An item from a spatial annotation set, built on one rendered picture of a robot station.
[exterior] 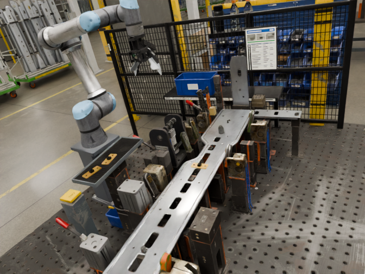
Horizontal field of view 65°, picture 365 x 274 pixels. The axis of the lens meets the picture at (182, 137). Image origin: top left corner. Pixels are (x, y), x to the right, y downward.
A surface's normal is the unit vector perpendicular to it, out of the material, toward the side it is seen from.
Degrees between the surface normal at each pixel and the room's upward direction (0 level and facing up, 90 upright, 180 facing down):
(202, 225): 0
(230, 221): 0
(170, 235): 0
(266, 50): 90
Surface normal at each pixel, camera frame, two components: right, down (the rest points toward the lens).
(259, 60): -0.43, 0.51
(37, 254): -0.17, -0.86
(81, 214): 0.89, 0.07
